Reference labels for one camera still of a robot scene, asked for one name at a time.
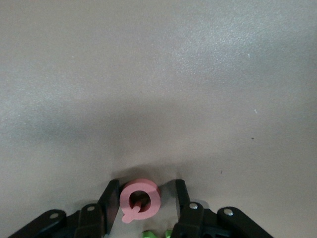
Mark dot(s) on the pink letter Q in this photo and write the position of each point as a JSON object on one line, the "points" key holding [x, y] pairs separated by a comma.
{"points": [[153, 200]]}

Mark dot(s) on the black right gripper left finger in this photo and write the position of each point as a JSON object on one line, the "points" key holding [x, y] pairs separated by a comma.
{"points": [[109, 210]]}

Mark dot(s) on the brown table cover mat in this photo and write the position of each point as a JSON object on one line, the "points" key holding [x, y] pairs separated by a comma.
{"points": [[158, 74]]}

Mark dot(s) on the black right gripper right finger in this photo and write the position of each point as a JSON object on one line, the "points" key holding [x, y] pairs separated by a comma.
{"points": [[188, 218]]}

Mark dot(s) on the green letter N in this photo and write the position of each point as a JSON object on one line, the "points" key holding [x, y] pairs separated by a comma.
{"points": [[147, 235]]}

